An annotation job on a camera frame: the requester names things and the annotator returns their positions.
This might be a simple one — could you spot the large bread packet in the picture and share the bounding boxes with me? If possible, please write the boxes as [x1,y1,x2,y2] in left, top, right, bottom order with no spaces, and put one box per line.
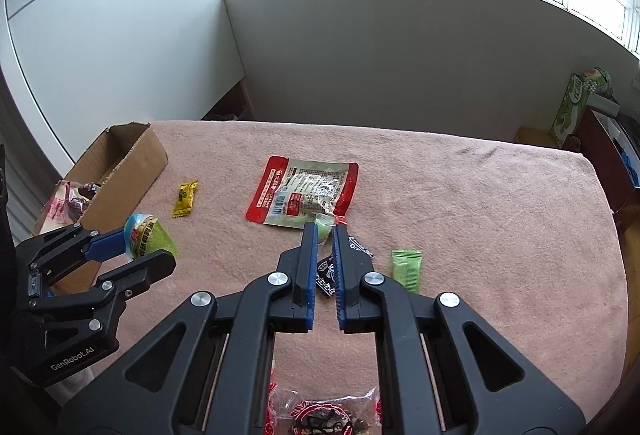
[32,180,96,236]

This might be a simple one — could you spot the green jelly cup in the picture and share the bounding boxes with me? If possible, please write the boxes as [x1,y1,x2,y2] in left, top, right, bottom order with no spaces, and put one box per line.
[122,213,178,261]

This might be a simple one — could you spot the yellow candy packet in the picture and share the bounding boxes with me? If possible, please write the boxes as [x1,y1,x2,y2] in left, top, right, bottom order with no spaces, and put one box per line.
[172,180,198,218]

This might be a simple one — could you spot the red clear dates packet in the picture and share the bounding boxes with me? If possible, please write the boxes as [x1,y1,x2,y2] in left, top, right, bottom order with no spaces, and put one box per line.
[262,366,381,434]

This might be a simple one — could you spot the green candy packet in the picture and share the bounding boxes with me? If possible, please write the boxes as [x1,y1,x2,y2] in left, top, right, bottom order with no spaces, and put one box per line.
[390,250,423,293]

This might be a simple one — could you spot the black white candy packet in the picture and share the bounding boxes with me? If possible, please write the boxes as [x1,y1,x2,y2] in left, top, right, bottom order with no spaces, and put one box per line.
[316,235,374,299]

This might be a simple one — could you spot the red white snack pouch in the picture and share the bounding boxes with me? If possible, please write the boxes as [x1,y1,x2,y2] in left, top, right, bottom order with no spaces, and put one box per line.
[245,155,359,229]

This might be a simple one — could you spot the small green candy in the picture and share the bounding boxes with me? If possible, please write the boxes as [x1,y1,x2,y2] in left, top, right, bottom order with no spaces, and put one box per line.
[314,214,348,244]

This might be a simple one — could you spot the brown cardboard box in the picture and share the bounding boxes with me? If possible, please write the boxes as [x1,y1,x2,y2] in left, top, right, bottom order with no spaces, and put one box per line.
[31,122,170,295]

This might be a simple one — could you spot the pink table cloth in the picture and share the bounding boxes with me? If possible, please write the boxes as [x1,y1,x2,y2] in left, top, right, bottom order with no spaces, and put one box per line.
[74,119,629,423]

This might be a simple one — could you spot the white cabinet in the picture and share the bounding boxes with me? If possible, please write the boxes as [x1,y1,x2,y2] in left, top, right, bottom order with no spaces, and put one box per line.
[1,0,244,173]

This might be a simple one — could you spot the dark red storage box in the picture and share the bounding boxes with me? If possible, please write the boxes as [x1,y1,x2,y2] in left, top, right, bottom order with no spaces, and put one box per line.
[562,109,639,228]

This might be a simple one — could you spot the green white carton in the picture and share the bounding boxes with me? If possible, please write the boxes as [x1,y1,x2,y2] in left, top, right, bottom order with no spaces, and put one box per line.
[550,66,611,147]

